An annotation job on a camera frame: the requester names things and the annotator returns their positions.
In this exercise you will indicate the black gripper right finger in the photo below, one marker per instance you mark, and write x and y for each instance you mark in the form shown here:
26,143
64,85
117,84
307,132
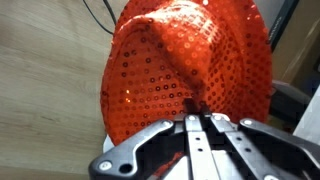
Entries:
276,140

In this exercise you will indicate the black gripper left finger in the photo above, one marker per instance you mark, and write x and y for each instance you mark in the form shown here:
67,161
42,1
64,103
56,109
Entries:
198,146

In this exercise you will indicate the red sequin hat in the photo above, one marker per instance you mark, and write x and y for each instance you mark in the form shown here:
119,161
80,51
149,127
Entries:
173,66

